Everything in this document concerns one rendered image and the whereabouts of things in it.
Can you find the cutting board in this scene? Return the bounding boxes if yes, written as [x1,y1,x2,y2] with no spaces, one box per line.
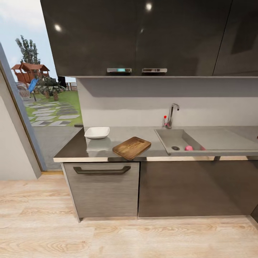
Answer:
[112,137,152,160]

